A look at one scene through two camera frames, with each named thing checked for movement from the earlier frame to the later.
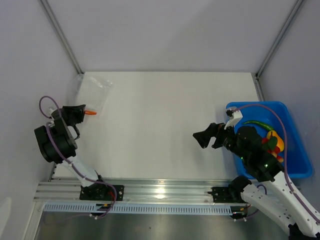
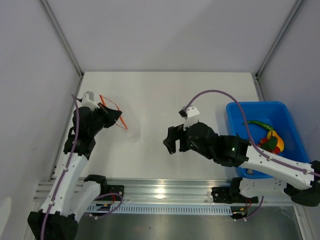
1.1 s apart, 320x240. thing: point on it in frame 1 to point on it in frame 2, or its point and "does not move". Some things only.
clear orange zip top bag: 94,92 to 107,102
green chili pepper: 269,128 does not move
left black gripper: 78,110 to 111,115
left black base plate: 101,192 does not move
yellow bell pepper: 280,142 does not move
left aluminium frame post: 46,6 does not move
